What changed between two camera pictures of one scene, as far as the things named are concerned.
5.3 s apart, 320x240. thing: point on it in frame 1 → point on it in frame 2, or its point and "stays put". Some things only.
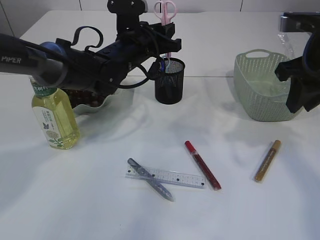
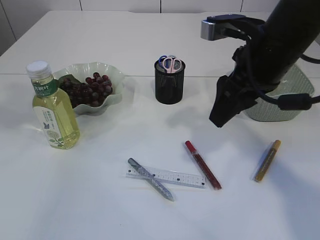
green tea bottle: [56, 115] stays put
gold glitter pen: [267, 160] stays put
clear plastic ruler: [169, 177] stays put
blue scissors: [162, 65] → [161, 59]
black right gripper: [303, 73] → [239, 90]
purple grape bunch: [88, 97] stays put
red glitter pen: [209, 174] stays put
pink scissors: [165, 10] → [172, 69]
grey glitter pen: [150, 179] stays put
